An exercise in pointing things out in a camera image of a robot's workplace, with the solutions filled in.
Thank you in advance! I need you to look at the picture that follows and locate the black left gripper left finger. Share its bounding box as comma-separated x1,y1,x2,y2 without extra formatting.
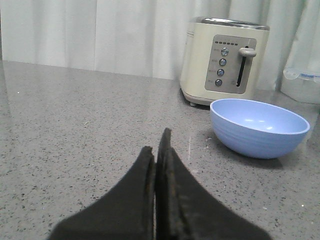
49,146,155,240

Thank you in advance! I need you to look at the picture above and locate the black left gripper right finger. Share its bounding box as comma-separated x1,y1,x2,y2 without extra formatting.
155,128,271,240

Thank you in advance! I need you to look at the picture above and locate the blue plastic bowl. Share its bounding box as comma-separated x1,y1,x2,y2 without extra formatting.
210,98,310,159

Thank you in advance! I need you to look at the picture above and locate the cream toaster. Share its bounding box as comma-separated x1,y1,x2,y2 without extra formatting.
179,16,270,107

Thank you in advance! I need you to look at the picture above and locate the clear plastic container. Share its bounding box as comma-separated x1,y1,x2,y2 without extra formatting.
280,67,320,104

